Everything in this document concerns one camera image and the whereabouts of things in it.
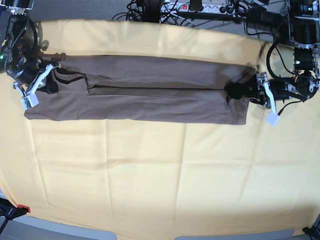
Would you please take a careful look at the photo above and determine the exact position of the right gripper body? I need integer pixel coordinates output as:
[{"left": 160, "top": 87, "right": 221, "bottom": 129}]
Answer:
[{"left": 6, "top": 58, "right": 41, "bottom": 86}]

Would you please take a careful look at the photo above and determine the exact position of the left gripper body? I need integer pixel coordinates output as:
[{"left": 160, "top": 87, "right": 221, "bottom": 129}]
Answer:
[{"left": 254, "top": 72, "right": 298, "bottom": 108}]

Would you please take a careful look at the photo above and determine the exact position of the brown T-shirt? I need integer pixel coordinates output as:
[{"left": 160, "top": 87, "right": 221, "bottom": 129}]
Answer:
[{"left": 24, "top": 55, "right": 250, "bottom": 125}]

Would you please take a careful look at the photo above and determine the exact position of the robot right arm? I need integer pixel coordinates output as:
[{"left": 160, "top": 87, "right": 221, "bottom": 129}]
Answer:
[{"left": 0, "top": 0, "right": 60, "bottom": 97}]

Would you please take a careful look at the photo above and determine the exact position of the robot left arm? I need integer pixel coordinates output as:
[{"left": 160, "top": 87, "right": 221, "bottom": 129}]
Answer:
[{"left": 220, "top": 0, "right": 320, "bottom": 109}]

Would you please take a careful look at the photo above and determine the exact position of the black power adapter box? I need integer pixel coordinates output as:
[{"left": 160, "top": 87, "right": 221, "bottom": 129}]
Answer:
[{"left": 246, "top": 8, "right": 283, "bottom": 28}]

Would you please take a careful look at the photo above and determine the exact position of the white power strip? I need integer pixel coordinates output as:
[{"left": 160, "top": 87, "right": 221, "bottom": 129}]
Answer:
[{"left": 160, "top": 1, "right": 236, "bottom": 17}]

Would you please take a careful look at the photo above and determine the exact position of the yellow table cloth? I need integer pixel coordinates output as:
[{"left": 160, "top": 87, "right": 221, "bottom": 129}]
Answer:
[{"left": 0, "top": 17, "right": 320, "bottom": 237}]

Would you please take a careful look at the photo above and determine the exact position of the blue clamp with red tip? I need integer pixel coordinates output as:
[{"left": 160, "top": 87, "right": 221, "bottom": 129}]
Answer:
[{"left": 0, "top": 198, "right": 31, "bottom": 221}]

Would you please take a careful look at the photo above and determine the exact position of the black clamp at right corner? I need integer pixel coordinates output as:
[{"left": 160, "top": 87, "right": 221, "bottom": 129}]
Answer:
[{"left": 302, "top": 226, "right": 320, "bottom": 240}]

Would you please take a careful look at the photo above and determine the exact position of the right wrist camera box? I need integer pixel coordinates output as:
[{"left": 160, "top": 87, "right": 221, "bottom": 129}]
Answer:
[{"left": 20, "top": 93, "right": 39, "bottom": 111}]

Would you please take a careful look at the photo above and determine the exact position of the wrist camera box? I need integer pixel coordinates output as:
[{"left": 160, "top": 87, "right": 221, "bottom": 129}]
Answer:
[
  {"left": 20, "top": 93, "right": 39, "bottom": 111},
  {"left": 265, "top": 112, "right": 280, "bottom": 127}
]

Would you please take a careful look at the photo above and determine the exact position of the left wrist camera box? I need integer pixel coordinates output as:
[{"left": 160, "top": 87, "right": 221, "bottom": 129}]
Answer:
[{"left": 265, "top": 112, "right": 280, "bottom": 127}]

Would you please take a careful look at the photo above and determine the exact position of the black center stand post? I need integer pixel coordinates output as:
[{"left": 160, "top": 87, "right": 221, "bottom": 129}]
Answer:
[{"left": 142, "top": 0, "right": 164, "bottom": 23}]

